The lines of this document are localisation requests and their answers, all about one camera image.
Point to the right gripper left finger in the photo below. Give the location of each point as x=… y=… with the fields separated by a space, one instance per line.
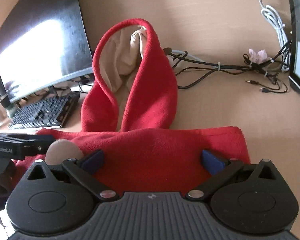
x=58 y=198

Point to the person's hand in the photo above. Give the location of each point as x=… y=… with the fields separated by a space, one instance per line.
x=61 y=150

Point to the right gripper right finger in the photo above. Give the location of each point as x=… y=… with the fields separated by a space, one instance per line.
x=247 y=198

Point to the red fleece hooded onesie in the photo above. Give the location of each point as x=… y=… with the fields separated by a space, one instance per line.
x=128 y=112

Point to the crumpled pink paper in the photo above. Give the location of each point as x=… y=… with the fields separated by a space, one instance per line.
x=258 y=57

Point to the left dark monitor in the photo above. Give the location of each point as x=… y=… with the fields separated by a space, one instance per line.
x=42 y=43

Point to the black keyboard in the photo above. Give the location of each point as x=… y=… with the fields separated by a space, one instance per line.
x=48 y=112

